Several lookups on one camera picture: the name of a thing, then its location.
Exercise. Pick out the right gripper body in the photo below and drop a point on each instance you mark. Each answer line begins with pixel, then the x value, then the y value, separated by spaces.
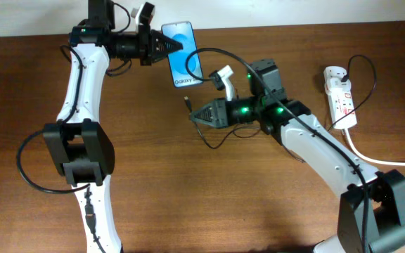
pixel 221 112

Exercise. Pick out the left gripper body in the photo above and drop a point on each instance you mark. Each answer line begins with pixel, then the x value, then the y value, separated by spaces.
pixel 143 39

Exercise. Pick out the blue Galaxy smartphone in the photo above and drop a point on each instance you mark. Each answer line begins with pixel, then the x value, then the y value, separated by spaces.
pixel 183 74

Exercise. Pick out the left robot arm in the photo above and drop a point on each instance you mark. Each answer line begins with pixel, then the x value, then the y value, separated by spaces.
pixel 80 149

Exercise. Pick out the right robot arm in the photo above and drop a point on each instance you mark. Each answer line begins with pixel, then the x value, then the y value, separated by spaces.
pixel 372 203

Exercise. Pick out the white USB charger plug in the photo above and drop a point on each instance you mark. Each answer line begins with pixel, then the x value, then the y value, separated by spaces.
pixel 333 80

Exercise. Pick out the white power strip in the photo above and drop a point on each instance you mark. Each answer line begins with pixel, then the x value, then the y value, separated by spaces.
pixel 340 103

